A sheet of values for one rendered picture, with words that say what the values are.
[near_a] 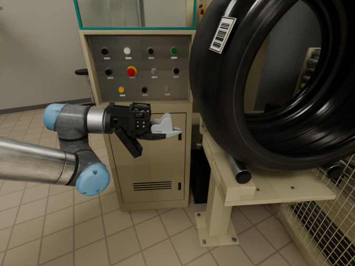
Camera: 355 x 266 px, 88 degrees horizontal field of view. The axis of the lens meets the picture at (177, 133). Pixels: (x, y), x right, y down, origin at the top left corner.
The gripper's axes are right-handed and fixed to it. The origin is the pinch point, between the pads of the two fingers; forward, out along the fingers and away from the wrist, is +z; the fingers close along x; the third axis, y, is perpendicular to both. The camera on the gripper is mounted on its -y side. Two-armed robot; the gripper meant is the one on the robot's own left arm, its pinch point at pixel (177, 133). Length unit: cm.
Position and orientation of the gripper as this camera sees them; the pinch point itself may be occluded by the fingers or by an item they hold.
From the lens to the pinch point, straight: 55.0
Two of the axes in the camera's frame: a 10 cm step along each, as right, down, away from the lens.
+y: 1.3, -8.7, -4.7
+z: 9.9, 0.8, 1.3
